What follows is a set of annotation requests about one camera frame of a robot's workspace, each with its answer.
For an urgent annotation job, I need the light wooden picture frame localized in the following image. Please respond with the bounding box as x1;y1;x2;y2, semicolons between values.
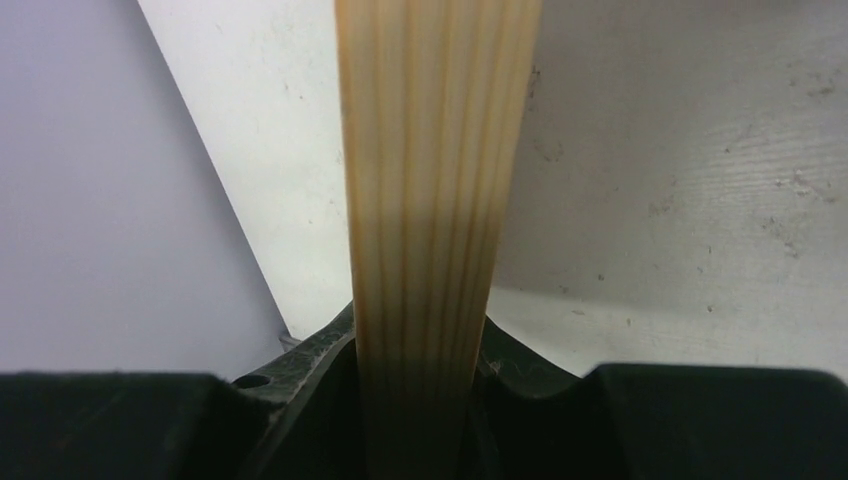
334;1;543;479

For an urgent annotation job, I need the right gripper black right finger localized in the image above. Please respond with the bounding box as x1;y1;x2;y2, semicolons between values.
463;322;847;479

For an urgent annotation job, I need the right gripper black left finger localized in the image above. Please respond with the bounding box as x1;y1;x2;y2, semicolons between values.
1;307;365;479

